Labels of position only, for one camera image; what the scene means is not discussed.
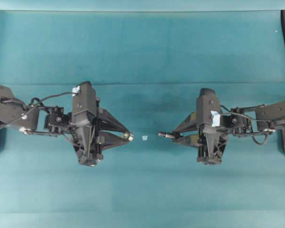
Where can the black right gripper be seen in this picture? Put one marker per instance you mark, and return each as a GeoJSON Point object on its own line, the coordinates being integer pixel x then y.
{"type": "Point", "coordinates": [211, 142]}

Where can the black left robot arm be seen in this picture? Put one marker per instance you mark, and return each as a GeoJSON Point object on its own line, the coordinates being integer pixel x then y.
{"type": "Point", "coordinates": [36, 118]}

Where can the dark steel threaded shaft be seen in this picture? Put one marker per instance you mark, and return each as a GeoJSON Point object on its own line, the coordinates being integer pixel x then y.
{"type": "Point", "coordinates": [165, 135]}

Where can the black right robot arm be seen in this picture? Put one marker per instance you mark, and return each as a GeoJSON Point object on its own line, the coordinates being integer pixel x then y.
{"type": "Point", "coordinates": [257, 122]}

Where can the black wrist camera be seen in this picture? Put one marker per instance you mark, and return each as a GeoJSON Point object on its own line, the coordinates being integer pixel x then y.
{"type": "Point", "coordinates": [84, 108]}
{"type": "Point", "coordinates": [208, 113]}

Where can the green table mat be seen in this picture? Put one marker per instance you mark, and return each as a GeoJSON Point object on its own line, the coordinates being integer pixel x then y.
{"type": "Point", "coordinates": [147, 69]}

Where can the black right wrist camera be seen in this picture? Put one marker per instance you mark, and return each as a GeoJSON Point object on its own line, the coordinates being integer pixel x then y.
{"type": "Point", "coordinates": [208, 113]}

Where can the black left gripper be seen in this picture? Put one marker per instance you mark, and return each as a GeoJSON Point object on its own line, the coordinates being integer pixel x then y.
{"type": "Point", "coordinates": [84, 137]}

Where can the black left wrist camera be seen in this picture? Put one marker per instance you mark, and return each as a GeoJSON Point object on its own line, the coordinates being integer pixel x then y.
{"type": "Point", "coordinates": [84, 108]}

